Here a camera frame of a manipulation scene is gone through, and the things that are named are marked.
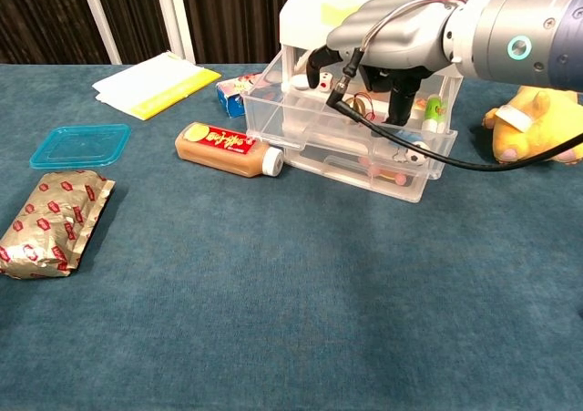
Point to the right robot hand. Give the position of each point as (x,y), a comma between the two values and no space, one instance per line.
(401,33)

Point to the clear plastic storage bin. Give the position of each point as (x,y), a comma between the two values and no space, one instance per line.
(273,119)

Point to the white plastic drawer cabinet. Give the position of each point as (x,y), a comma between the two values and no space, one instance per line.
(309,1)

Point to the yellow sticky note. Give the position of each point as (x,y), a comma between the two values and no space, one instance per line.
(334,12)

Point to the green white tube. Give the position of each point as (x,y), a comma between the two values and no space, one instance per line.
(433,110)

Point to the white die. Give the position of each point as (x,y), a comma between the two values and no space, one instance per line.
(326,81)

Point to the small blue white toy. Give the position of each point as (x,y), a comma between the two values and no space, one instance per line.
(405,138)

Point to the white plastic spoon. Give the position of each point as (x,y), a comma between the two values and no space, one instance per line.
(300,82)

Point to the small soccer ball toy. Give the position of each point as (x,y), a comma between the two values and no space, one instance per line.
(413,157)

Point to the pink bead toy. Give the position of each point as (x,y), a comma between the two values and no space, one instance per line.
(387,174)

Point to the dark brown pleated curtain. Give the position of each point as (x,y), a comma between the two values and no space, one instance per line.
(237,14)
(41,14)
(136,14)

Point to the yellow plush toy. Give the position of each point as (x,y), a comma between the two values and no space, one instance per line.
(542,124)

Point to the blue pink cookie box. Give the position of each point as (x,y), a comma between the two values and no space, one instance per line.
(230,99)

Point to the brown drink bottle red label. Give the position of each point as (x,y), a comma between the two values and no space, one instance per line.
(218,149)

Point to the teal table cloth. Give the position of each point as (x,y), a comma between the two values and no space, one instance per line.
(273,292)

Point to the blue plastic lid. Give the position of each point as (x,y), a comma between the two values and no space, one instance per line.
(79,146)

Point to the gold foil snack pack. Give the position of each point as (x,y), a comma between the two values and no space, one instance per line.
(50,224)

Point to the white frame post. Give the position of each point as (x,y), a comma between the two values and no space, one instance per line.
(175,19)
(98,17)

